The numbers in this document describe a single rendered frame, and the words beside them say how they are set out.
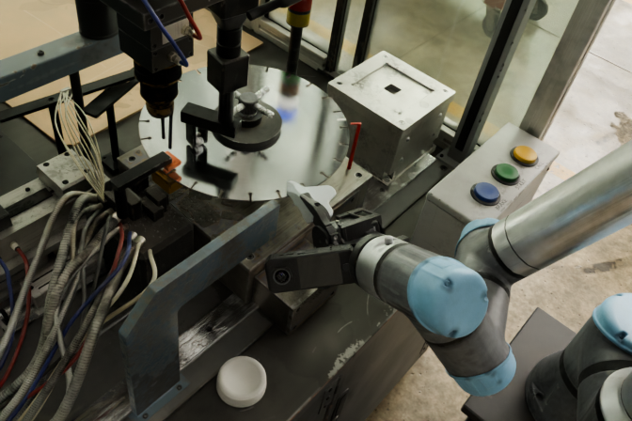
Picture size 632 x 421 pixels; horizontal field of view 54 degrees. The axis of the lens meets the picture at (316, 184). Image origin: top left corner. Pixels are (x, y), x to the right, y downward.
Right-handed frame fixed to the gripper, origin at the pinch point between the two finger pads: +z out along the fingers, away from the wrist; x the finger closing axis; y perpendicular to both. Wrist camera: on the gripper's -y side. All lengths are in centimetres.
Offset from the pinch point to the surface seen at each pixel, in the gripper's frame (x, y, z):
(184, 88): 21.8, -5.4, 21.3
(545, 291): -69, 109, 57
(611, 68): -19, 243, 131
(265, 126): 14.7, 2.4, 8.8
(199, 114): 19.2, -8.4, 5.8
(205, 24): 32, 17, 72
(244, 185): 8.4, -5.4, 1.4
